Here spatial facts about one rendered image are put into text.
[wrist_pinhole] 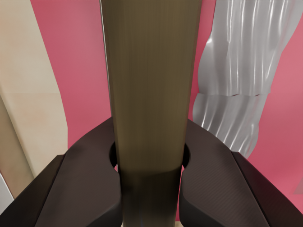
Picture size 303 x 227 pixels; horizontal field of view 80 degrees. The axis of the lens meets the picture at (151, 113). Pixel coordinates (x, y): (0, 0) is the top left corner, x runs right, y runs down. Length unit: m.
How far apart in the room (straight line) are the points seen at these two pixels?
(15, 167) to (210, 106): 0.21
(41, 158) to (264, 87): 0.25
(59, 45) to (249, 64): 0.16
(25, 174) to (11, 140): 0.05
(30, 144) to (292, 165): 0.31
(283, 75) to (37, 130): 0.25
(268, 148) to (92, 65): 0.21
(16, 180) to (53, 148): 0.05
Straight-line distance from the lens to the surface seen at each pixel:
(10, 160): 0.23
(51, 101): 0.20
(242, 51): 0.18
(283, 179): 0.30
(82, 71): 0.18
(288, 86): 0.22
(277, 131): 0.24
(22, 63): 0.20
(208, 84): 0.18
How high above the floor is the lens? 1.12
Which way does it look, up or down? 62 degrees down
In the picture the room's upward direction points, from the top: 176 degrees clockwise
